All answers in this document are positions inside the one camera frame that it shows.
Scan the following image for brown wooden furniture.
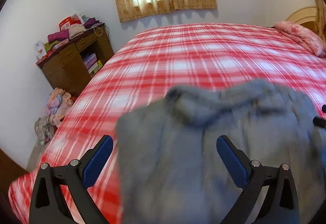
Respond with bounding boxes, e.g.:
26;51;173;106
0;147;28;196

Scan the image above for magenta folded clothes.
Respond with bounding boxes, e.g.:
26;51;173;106
47;30;70;42

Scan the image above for red box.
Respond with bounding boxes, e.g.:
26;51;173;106
59;17;73;31

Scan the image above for brown wooden desk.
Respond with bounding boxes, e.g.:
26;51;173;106
36;22;115;97

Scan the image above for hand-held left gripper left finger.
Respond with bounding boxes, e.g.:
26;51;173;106
29;135;114;224

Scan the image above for wooden bed headboard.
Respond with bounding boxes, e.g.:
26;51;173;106
285;8;319;29

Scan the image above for grey patterned cloth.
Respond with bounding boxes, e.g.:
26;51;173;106
34;116;55;144

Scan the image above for grey puffer jacket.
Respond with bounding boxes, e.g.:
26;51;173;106
116;79;326;224

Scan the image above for white printed card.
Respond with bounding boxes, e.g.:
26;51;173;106
35;41;47;59

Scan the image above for bed with red plaid sheet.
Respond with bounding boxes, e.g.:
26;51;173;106
8;22;326;224

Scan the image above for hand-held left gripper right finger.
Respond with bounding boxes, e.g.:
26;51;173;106
216;135;300;224

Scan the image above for beige floral side curtain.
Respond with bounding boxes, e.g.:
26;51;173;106
313;0;326;41

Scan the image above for pastel clothes pile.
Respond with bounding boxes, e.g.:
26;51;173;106
46;88;74;126

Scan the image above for pink floral folded blanket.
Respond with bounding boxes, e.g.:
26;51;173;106
274;21;326;57

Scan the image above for purple folded clothes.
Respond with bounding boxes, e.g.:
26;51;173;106
83;17;100;29

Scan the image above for books in desk shelf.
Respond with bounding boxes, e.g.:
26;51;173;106
83;53;103;77

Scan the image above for pale pink cloth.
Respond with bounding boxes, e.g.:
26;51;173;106
67;24;86;38

